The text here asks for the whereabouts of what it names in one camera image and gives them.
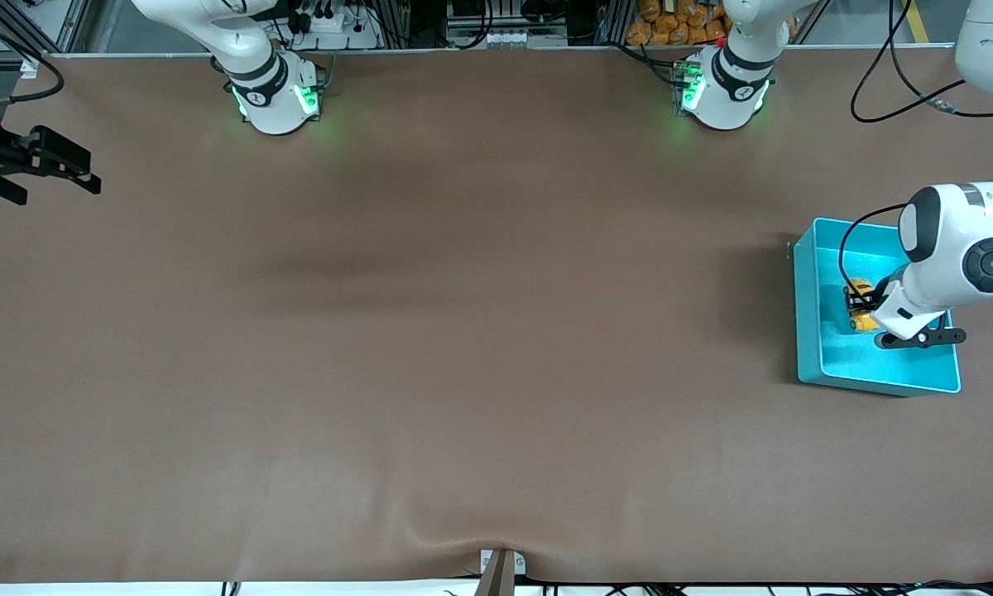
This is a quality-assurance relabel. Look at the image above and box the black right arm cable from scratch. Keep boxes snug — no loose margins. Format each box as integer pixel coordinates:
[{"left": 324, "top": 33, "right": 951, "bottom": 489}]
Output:
[{"left": 0, "top": 12, "right": 65, "bottom": 105}]

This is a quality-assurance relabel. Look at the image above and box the black electronics box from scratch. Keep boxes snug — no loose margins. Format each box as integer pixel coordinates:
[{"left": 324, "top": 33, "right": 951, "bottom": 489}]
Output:
[{"left": 447, "top": 0, "right": 597, "bottom": 30}]

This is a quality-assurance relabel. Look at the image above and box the turquoise plastic bin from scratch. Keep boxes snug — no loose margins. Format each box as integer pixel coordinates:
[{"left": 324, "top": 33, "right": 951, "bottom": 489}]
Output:
[{"left": 788, "top": 217, "right": 962, "bottom": 397}]

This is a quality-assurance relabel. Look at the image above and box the white terminal block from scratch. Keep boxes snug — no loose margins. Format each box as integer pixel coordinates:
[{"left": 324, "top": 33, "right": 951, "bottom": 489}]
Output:
[{"left": 496, "top": 29, "right": 568, "bottom": 49}]

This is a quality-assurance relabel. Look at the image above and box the yellow toy beetle car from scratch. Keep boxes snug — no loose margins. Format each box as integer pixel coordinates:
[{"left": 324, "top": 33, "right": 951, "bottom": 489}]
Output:
[{"left": 846, "top": 278, "right": 880, "bottom": 334}]

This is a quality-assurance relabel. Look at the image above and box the metal table clamp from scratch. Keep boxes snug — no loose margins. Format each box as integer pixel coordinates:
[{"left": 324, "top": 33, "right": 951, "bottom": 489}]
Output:
[{"left": 478, "top": 549, "right": 528, "bottom": 596}]

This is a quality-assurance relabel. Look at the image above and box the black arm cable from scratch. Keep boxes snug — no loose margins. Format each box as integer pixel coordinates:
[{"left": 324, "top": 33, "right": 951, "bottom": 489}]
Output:
[
  {"left": 836, "top": 0, "right": 993, "bottom": 291},
  {"left": 0, "top": 12, "right": 65, "bottom": 105}
]

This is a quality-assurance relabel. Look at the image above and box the white power strip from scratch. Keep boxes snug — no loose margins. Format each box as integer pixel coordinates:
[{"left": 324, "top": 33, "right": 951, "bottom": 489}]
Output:
[{"left": 285, "top": 7, "right": 381, "bottom": 50}]

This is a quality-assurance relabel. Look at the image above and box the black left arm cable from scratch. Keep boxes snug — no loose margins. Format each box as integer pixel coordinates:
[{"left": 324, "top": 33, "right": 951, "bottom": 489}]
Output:
[{"left": 836, "top": 0, "right": 993, "bottom": 291}]

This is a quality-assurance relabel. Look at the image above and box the pile of orange items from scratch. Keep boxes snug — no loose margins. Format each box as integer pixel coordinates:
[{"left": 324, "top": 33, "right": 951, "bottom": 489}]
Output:
[{"left": 626, "top": 0, "right": 733, "bottom": 46}]

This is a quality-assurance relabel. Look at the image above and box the brown table mat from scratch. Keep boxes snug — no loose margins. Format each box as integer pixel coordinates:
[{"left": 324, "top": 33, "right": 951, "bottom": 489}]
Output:
[{"left": 0, "top": 46, "right": 993, "bottom": 585}]

